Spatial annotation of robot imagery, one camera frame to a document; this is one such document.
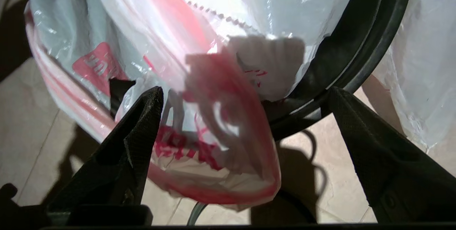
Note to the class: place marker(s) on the used red-printed trash bag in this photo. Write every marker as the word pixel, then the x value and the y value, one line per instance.
pixel 420 62

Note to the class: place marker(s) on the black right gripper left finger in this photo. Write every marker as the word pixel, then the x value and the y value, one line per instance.
pixel 121 162

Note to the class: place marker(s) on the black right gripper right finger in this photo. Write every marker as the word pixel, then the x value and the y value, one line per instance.
pixel 392 165

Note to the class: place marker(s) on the black round trash bin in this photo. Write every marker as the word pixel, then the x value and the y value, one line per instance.
pixel 356 44

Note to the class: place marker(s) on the new white plastic bag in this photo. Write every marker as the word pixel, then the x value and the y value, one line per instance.
pixel 178 44

